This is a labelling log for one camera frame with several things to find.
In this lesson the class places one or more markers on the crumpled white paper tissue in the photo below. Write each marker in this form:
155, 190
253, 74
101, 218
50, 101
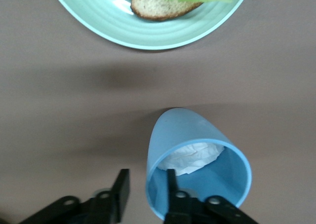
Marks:
192, 157

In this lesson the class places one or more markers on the mint green plate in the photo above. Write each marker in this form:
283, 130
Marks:
153, 34

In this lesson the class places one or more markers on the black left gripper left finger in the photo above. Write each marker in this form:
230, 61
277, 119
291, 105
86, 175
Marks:
122, 194

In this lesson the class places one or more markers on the blue plastic cup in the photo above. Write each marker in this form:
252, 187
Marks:
187, 127

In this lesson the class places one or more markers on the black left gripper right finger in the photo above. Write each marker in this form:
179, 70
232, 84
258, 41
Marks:
172, 194

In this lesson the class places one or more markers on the bread slice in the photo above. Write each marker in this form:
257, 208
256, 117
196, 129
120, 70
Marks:
158, 5

